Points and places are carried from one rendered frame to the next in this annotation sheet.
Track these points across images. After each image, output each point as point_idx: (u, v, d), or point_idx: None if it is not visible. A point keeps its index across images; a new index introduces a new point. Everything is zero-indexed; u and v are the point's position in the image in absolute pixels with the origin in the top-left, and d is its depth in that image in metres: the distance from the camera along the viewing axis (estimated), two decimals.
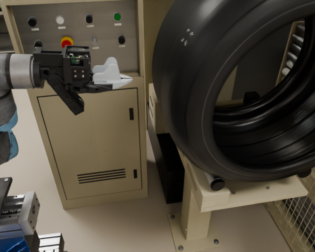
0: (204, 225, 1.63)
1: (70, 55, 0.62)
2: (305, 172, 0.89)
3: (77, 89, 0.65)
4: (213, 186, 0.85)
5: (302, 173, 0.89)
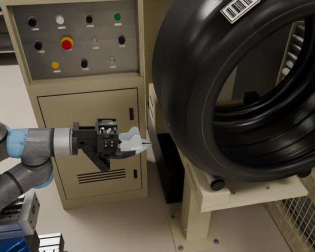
0: (204, 225, 1.63)
1: (101, 129, 0.75)
2: (303, 174, 0.89)
3: (107, 155, 0.78)
4: (218, 189, 0.86)
5: (306, 175, 0.90)
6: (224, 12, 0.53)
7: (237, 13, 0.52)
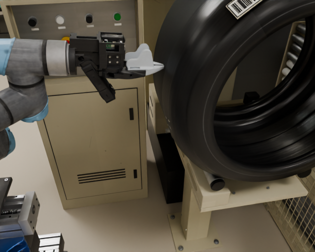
0: (204, 225, 1.63)
1: (104, 40, 0.62)
2: (303, 174, 0.90)
3: (111, 76, 0.64)
4: (218, 189, 0.86)
5: (307, 174, 0.90)
6: (229, 8, 0.53)
7: (243, 9, 0.52)
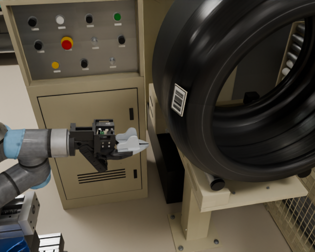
0: (204, 225, 1.63)
1: (98, 130, 0.75)
2: (306, 173, 0.90)
3: (104, 156, 0.78)
4: (223, 184, 0.85)
5: (307, 171, 0.89)
6: (173, 108, 0.64)
7: (180, 107, 0.62)
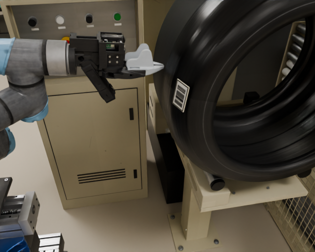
0: (204, 225, 1.63)
1: (104, 40, 0.62)
2: (307, 173, 0.89)
3: (111, 75, 0.64)
4: (223, 184, 0.85)
5: (306, 171, 0.89)
6: (174, 104, 0.64)
7: (182, 103, 0.61)
